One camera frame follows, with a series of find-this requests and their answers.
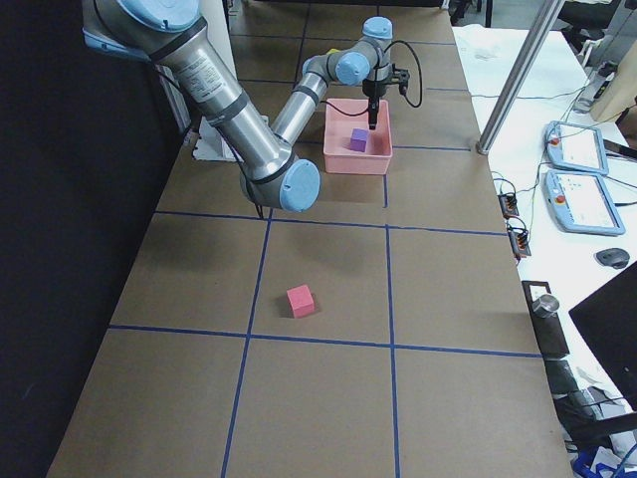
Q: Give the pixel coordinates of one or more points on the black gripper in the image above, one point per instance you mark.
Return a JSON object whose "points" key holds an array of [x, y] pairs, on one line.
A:
{"points": [[371, 89]]}

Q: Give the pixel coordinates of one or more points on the purple foam block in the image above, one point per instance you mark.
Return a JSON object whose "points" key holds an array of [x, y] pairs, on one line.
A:
{"points": [[358, 139]]}

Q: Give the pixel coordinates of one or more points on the red foam block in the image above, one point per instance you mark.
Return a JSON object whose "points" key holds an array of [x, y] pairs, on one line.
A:
{"points": [[301, 301]]}

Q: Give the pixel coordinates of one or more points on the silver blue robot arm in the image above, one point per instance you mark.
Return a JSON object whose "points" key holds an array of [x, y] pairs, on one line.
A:
{"points": [[173, 34]]}

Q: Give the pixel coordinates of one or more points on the pink plastic bin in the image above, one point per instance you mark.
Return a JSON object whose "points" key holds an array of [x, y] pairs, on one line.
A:
{"points": [[341, 117]]}

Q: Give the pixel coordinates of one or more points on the upper orange black connector box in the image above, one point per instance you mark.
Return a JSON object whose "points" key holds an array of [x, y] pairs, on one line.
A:
{"points": [[509, 205]]}

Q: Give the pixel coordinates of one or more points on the orange black connector box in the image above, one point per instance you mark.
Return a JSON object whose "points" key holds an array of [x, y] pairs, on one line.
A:
{"points": [[519, 239], [509, 205]]}

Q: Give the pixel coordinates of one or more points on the lower orange black connector box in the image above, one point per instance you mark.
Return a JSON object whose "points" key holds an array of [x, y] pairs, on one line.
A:
{"points": [[519, 239]]}

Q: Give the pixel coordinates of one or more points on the upper blue teach pendant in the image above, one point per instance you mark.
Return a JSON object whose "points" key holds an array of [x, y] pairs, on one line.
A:
{"points": [[576, 147]]}

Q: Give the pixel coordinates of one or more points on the blue teach pendant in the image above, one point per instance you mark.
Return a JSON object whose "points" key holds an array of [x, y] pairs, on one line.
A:
{"points": [[580, 203], [576, 147]]}

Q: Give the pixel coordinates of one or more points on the lower blue teach pendant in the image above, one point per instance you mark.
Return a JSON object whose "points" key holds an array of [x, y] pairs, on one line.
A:
{"points": [[580, 203]]}

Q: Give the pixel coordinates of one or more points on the silver metal cylinder weight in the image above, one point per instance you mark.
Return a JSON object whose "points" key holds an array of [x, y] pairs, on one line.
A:
{"points": [[545, 306]]}

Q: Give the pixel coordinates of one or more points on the black computer mouse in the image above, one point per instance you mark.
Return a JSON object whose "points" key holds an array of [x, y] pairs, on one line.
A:
{"points": [[616, 258]]}

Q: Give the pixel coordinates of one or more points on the black monitor corner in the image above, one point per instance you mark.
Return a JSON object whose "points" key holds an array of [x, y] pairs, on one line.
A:
{"points": [[606, 320]]}

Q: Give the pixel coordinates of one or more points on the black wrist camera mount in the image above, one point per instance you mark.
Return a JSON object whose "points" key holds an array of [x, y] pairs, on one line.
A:
{"points": [[400, 78]]}

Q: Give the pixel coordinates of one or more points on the aluminium frame post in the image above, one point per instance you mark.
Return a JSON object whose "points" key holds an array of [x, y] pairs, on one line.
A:
{"points": [[541, 25]]}

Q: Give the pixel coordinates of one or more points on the white pedestal column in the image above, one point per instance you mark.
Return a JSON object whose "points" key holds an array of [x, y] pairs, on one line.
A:
{"points": [[210, 145]]}

